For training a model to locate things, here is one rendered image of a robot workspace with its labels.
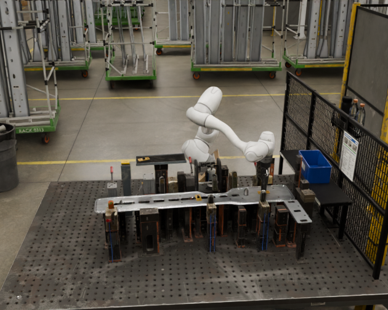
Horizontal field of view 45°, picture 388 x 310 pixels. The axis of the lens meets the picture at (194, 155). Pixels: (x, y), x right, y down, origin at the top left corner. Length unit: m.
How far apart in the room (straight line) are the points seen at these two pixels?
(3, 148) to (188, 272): 3.12
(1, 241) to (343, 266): 3.18
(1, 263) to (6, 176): 1.42
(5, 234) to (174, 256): 2.27
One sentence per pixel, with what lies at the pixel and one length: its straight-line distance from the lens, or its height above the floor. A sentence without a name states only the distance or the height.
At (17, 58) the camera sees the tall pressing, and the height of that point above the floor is 1.16.
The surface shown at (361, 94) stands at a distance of 5.54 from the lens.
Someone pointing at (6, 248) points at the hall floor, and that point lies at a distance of 4.79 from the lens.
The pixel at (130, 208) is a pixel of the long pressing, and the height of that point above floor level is 1.00.
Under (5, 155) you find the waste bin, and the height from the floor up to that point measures 0.45.
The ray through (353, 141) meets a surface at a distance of 3.24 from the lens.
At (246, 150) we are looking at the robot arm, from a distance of 2.99.
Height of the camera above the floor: 2.60
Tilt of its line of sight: 24 degrees down
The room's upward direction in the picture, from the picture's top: straight up
